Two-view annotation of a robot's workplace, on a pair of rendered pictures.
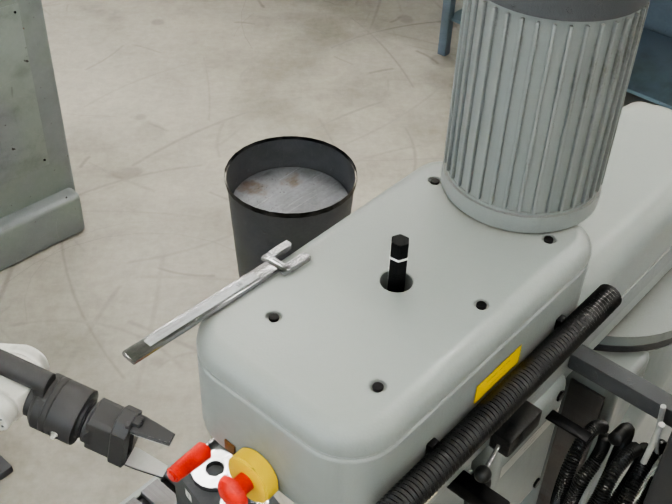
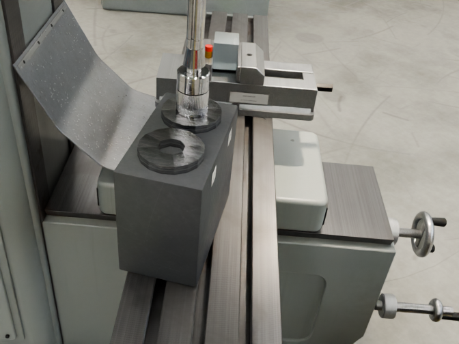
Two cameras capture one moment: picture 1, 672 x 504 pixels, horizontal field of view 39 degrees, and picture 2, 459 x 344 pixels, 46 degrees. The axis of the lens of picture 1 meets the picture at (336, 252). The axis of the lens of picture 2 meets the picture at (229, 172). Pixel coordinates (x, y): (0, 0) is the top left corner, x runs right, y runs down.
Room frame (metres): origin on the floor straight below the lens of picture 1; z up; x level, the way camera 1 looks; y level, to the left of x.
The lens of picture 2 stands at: (1.44, 0.71, 1.54)
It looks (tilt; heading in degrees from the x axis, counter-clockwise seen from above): 38 degrees down; 228
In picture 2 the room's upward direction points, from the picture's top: 6 degrees clockwise
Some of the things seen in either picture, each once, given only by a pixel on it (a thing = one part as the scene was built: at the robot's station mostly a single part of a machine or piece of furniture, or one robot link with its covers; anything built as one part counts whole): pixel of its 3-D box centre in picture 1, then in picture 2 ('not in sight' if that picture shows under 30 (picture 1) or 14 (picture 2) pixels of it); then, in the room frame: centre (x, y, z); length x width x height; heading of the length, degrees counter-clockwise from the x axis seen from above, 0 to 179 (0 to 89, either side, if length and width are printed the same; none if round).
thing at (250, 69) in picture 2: not in sight; (250, 63); (0.71, -0.09, 1.01); 0.12 x 0.06 x 0.04; 51
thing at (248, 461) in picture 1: (253, 475); not in sight; (0.63, 0.08, 1.76); 0.06 x 0.02 x 0.06; 50
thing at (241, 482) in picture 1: (237, 488); not in sight; (0.61, 0.09, 1.76); 0.04 x 0.03 x 0.04; 50
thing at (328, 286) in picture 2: not in sight; (216, 269); (0.78, -0.05, 0.42); 0.80 x 0.30 x 0.60; 140
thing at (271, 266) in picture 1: (218, 300); not in sight; (0.75, 0.12, 1.89); 0.24 x 0.04 x 0.01; 138
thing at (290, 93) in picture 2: not in sight; (237, 76); (0.73, -0.11, 0.97); 0.35 x 0.15 x 0.11; 141
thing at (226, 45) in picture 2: not in sight; (225, 50); (0.75, -0.13, 1.03); 0.06 x 0.05 x 0.06; 51
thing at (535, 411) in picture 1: (501, 440); not in sight; (0.76, -0.22, 1.66); 0.12 x 0.04 x 0.04; 140
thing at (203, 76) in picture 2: not in sight; (193, 73); (1.04, 0.15, 1.18); 0.05 x 0.05 x 0.01
